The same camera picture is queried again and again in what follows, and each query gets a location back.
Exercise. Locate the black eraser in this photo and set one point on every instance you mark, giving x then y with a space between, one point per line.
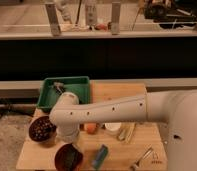
70 156

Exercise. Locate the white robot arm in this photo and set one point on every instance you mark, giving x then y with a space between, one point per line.
176 108

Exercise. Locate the dark brown speckled bowl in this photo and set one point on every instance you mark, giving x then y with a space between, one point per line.
42 130

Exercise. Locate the red bowl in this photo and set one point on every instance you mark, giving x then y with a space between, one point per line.
60 165

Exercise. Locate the green plastic tray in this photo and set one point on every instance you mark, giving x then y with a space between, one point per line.
79 85

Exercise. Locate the grey tool in tray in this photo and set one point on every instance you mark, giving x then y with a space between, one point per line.
59 87

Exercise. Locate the orange ball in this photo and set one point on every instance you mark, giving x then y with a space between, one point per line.
90 128

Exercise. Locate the white round container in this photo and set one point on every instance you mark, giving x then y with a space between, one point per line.
112 128

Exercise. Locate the blue sponge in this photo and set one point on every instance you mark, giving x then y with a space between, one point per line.
100 156

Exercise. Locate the metal tongs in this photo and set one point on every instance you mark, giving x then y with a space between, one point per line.
136 164

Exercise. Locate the black machine in background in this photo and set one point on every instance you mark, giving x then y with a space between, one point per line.
171 14

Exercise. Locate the right grey metal post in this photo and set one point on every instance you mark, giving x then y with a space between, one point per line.
115 17

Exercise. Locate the grey metal post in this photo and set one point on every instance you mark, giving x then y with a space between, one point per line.
115 17
52 17

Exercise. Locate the left grey metal post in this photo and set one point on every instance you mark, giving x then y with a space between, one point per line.
52 17

